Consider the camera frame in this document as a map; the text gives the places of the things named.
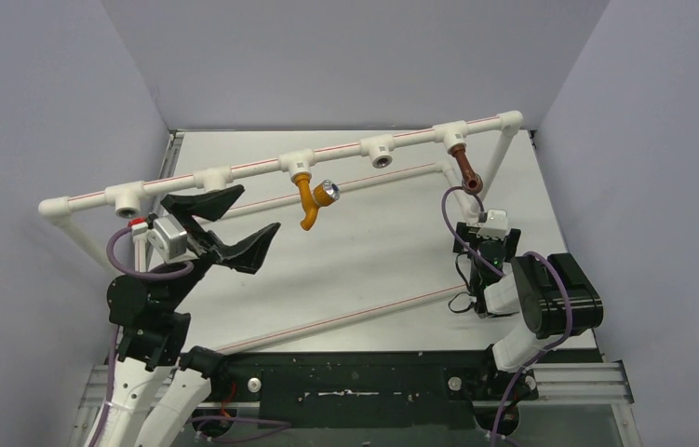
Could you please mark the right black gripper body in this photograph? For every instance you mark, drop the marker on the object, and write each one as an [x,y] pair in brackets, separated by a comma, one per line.
[472,235]

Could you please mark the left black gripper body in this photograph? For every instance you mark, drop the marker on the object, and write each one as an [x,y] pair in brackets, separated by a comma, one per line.
[199,244]

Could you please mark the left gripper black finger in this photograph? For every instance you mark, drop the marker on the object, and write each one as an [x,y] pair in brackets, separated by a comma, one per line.
[210,205]
[248,254]

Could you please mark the red-brown water faucet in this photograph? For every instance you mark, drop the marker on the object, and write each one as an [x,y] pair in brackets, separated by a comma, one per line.
[471,182]

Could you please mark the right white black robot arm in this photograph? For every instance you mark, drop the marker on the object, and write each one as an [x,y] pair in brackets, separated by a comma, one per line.
[552,296]

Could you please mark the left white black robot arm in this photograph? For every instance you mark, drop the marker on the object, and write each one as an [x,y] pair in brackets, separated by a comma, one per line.
[150,332]

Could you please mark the orange water faucet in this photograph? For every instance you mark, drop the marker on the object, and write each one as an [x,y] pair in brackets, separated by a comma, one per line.
[314,199]

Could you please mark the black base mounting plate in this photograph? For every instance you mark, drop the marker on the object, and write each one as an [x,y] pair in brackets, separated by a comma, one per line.
[252,393]

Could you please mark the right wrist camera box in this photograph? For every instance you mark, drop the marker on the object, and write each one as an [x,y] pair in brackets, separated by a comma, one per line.
[495,226]

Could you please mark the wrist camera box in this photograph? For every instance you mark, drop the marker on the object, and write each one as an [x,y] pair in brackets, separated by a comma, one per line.
[495,226]
[163,235]

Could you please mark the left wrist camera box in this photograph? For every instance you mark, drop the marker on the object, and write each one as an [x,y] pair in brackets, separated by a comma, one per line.
[163,235]

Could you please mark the white pipe frame with tees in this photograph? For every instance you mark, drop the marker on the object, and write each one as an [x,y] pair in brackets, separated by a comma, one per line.
[126,197]

